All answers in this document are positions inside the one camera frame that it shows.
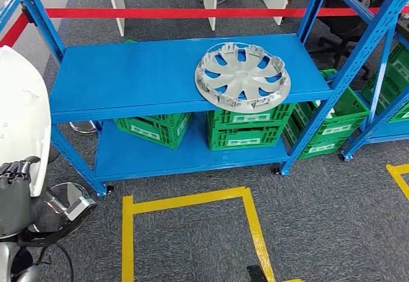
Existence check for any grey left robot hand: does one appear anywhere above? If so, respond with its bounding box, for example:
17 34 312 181
0 156 49 239

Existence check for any white plastic car part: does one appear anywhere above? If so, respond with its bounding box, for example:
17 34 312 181
0 45 52 198

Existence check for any blue metal shelf rack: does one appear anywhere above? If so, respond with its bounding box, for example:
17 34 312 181
0 0 409 198
340 24 409 162

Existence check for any chrome barrier stanchion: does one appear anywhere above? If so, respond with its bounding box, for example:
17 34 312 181
38 182 97 234
69 120 98 136

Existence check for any red barrier belt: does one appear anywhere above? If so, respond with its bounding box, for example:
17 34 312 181
45 6 409 20
0 12 30 48

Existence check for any black robot foot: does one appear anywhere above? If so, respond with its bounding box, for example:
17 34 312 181
246 265 268 282

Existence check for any grey wheel hubcap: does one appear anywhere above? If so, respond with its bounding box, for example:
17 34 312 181
194 42 292 114

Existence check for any small white box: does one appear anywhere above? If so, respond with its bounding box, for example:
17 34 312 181
315 100 336 119

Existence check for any black office chair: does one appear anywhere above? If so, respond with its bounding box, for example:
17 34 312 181
307 0 373 82

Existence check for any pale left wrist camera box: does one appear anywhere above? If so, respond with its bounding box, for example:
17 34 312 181
32 194 97 247

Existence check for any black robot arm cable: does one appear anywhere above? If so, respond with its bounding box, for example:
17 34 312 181
30 240 75 282

